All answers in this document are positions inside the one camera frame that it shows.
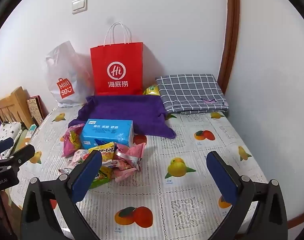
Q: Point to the yellow green snack bag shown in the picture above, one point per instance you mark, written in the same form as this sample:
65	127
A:
152	90

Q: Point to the white plastic shopping bag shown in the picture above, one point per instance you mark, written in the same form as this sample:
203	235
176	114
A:
67	75

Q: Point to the blue tissue pack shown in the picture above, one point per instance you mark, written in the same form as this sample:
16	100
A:
107	132

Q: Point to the brown wooden door frame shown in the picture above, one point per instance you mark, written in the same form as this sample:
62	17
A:
231	30

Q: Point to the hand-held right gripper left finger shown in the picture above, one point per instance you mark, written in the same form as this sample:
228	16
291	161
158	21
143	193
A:
88	177

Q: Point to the pink packet with silver edge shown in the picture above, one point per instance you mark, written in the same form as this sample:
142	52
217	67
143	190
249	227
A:
134	151

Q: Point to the pale pink snack packet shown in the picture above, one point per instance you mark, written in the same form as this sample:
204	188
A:
124	170

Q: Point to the small dark candy wrapper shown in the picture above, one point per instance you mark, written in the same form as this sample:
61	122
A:
64	170

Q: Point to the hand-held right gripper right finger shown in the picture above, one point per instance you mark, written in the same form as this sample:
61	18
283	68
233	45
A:
221	177

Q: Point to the small white teal box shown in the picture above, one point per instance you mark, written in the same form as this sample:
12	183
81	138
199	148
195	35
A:
32	131

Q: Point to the white wall light switch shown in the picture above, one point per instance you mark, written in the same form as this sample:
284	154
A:
79	5

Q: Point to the fruit print tablecloth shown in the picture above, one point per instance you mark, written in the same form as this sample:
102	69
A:
167	142

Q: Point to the red paper bag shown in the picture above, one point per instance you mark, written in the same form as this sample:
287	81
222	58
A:
117	62

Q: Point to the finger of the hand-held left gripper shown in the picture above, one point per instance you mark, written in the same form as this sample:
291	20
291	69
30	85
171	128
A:
3	145
22	155

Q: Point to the purple towel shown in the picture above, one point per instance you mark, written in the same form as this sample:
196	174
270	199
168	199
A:
147	110

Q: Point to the white spotted cloth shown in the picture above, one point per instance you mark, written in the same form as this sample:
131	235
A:
7	132

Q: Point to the white red snack packet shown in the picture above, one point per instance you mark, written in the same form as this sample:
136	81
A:
79	157

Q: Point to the patterned box with red edge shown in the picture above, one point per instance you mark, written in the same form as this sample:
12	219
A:
35	110

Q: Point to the grey checked folded cloth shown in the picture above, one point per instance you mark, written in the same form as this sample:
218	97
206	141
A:
191	92

